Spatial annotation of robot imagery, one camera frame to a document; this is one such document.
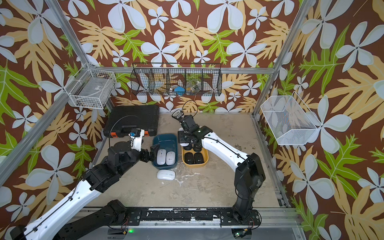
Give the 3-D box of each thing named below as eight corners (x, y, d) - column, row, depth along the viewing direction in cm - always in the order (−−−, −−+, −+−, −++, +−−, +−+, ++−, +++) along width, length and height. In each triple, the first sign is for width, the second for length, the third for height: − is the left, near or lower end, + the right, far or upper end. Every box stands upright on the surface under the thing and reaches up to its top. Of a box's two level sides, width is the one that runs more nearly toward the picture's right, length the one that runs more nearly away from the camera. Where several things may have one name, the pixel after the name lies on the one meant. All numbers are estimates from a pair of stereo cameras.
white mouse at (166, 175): (156, 180, 88) (155, 178, 86) (157, 171, 92) (157, 169, 90) (175, 180, 88) (175, 178, 86) (176, 171, 92) (175, 169, 90)
